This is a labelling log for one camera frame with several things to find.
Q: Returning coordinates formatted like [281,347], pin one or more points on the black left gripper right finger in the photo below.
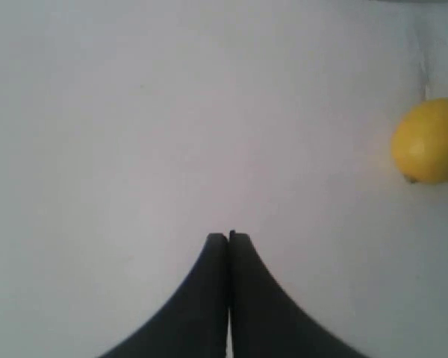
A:
[265,321]

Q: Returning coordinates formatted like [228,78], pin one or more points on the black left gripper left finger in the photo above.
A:
[194,321]

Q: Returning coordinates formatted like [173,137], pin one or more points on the yellow lemon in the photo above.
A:
[419,146]

